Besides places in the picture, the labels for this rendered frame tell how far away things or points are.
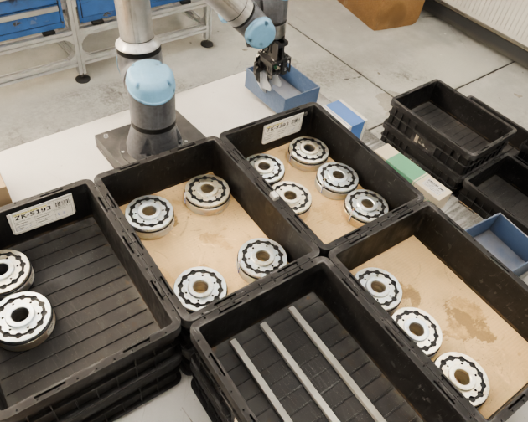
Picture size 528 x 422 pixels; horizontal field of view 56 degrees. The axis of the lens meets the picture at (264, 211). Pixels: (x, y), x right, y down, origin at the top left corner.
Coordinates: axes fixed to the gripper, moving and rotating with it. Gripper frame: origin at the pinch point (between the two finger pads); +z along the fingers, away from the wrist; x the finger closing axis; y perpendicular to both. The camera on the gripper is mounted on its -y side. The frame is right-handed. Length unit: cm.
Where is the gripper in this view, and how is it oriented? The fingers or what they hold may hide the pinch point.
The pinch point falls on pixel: (265, 87)
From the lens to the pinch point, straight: 163.2
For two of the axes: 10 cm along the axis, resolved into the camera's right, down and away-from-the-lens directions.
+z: -0.4, 6.3, 7.7
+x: 8.0, -4.4, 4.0
